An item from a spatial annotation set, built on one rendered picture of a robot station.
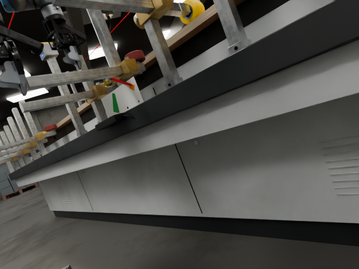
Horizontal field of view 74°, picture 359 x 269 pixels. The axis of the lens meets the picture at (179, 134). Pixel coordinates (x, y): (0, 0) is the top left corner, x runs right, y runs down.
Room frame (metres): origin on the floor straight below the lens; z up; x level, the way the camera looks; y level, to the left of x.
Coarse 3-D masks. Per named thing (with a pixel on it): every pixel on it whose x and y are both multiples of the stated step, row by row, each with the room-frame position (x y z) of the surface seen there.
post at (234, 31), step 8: (216, 0) 0.60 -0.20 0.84; (224, 0) 0.59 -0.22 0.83; (232, 0) 0.60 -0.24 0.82; (216, 8) 0.60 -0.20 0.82; (224, 8) 0.59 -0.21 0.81; (232, 8) 0.59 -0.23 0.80; (224, 16) 0.59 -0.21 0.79; (232, 16) 0.58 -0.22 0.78; (224, 24) 0.60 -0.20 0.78; (232, 24) 0.59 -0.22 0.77; (240, 24) 0.60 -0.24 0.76; (224, 32) 0.60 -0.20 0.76; (232, 32) 0.59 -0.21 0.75; (240, 32) 0.59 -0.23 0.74; (232, 40) 0.60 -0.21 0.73; (240, 40) 0.58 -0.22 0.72
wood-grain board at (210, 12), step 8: (240, 0) 0.75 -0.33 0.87; (208, 8) 0.79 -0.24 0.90; (200, 16) 0.82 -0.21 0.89; (208, 16) 0.80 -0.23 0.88; (216, 16) 0.81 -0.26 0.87; (192, 24) 0.85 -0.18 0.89; (200, 24) 0.83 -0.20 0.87; (208, 24) 0.86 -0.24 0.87; (184, 32) 0.88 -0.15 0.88; (192, 32) 0.88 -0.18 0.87; (168, 40) 0.94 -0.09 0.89; (176, 40) 0.91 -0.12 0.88; (184, 40) 0.93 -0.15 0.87; (152, 56) 1.01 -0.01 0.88; (144, 64) 1.06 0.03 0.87; (152, 64) 1.10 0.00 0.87; (88, 104) 1.47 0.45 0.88; (80, 112) 1.61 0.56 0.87; (64, 120) 1.77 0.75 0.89
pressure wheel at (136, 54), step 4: (132, 52) 0.94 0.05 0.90; (136, 52) 0.94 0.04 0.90; (140, 52) 0.95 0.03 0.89; (124, 56) 0.96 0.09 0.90; (128, 56) 0.94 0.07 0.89; (132, 56) 0.94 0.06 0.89; (136, 56) 0.94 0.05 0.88; (140, 56) 0.95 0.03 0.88; (144, 56) 0.97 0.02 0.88; (136, 60) 0.95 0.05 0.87; (140, 60) 0.98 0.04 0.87; (144, 60) 0.99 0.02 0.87
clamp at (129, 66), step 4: (124, 60) 0.88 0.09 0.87; (128, 60) 0.89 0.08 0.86; (132, 60) 0.90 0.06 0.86; (120, 64) 0.90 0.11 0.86; (124, 64) 0.88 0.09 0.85; (128, 64) 0.88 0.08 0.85; (132, 64) 0.90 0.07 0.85; (136, 64) 0.91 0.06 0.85; (124, 68) 0.89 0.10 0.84; (128, 68) 0.88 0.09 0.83; (132, 68) 0.89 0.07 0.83; (136, 68) 0.90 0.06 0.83; (124, 72) 0.89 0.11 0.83; (128, 72) 0.88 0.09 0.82; (132, 72) 0.89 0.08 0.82; (136, 72) 0.91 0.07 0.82; (120, 76) 0.92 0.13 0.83; (124, 76) 0.91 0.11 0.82; (128, 76) 0.93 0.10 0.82
